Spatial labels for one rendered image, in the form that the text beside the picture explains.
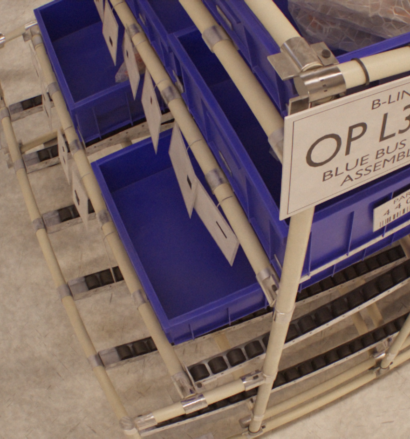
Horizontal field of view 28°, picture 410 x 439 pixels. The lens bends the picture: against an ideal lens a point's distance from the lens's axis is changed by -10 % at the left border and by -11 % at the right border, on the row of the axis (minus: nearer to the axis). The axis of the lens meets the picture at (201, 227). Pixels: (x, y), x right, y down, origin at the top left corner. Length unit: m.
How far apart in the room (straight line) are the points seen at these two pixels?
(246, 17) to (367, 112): 0.18
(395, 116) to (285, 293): 0.43
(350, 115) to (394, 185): 0.35
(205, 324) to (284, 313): 0.34
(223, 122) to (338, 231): 0.23
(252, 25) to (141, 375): 1.62
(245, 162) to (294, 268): 0.16
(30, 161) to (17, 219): 0.45
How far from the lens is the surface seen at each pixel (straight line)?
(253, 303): 1.68
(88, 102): 1.78
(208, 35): 1.15
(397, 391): 2.48
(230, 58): 1.12
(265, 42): 0.94
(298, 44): 0.88
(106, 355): 2.02
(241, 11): 0.98
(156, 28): 1.47
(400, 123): 0.99
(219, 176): 1.47
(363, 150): 1.00
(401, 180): 1.25
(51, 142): 2.67
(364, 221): 1.33
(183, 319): 1.58
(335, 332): 2.50
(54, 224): 2.17
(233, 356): 1.69
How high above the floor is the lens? 2.33
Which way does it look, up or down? 63 degrees down
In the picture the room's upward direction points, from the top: 1 degrees counter-clockwise
